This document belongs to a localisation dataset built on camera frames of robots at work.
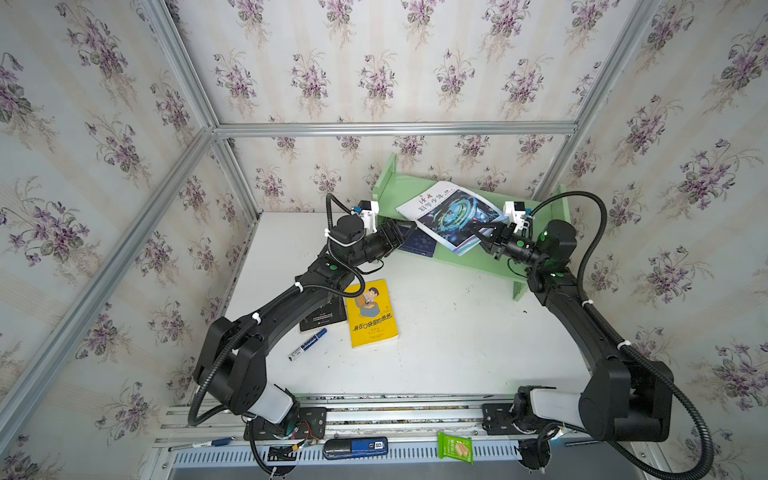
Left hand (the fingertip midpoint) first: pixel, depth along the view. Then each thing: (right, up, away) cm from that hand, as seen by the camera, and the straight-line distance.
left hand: (413, 225), depth 73 cm
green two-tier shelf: (-5, +14, +29) cm, 33 cm away
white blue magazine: (+10, +4, +5) cm, 12 cm away
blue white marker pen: (-30, -34, +12) cm, 47 cm away
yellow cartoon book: (-11, -27, +18) cm, 34 cm away
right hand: (+13, -2, -3) cm, 13 cm away
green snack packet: (+10, -53, -4) cm, 54 cm away
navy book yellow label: (+4, -5, +18) cm, 19 cm away
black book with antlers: (-24, -26, +18) cm, 39 cm away
